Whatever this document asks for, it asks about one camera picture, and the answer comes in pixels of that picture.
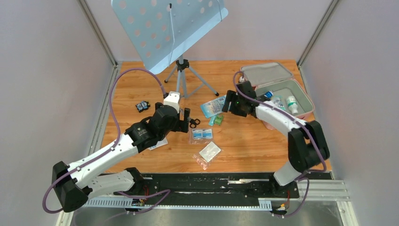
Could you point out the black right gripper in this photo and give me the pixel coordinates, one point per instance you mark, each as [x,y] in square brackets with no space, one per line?
[231,96]

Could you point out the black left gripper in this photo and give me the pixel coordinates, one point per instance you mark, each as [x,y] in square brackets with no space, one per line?
[182,125]

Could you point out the large blue cotton packet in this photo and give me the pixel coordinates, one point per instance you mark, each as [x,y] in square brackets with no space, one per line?
[213,107]

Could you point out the alcohol wipes zip bag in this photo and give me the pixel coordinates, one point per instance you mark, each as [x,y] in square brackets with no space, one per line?
[200,136]

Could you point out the green wind oil box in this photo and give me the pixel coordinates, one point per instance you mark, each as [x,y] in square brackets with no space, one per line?
[218,119]

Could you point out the white blue bottle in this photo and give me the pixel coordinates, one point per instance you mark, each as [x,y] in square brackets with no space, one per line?
[268,95]

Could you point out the pink medicine kit case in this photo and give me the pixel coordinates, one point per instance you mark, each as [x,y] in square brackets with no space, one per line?
[278,79]

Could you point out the white green medicine bottle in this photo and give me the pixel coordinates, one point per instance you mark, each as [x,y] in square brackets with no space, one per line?
[292,104]

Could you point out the teal medical tape packet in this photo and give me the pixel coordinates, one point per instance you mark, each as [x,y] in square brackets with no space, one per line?
[278,102]

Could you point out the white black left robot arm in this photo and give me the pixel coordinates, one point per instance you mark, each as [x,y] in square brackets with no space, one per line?
[77,182]

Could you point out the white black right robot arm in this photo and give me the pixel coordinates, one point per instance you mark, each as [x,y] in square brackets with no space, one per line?
[307,146]

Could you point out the blue bandage strip packet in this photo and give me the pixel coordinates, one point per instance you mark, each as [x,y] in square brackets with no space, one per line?
[212,120]

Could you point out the white blue gauze packet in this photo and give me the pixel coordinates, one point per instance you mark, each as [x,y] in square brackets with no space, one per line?
[159,144]

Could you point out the white pad in plastic bag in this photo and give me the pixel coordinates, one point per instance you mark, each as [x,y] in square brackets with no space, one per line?
[207,155]

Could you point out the black handled scissors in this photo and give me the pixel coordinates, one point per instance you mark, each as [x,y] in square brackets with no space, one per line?
[193,123]

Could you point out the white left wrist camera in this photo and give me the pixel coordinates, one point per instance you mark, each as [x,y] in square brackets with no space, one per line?
[172,99]

